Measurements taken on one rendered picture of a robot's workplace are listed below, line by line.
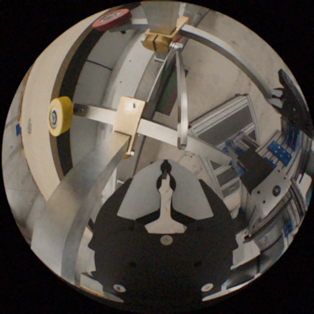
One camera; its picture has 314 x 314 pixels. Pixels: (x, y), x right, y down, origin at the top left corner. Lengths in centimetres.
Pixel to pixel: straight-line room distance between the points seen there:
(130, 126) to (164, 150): 96
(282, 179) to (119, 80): 64
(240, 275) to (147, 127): 56
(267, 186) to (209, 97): 98
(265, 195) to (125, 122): 37
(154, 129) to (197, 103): 90
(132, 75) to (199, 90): 78
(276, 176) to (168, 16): 40
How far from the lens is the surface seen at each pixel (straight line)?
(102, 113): 24
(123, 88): 44
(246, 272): 47
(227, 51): 25
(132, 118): 20
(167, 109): 32
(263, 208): 30
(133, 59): 47
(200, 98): 109
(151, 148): 114
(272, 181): 34
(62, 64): 28
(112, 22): 26
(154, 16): 18
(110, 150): 15
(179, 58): 16
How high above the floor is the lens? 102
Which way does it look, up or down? 60 degrees down
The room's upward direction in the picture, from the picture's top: 175 degrees counter-clockwise
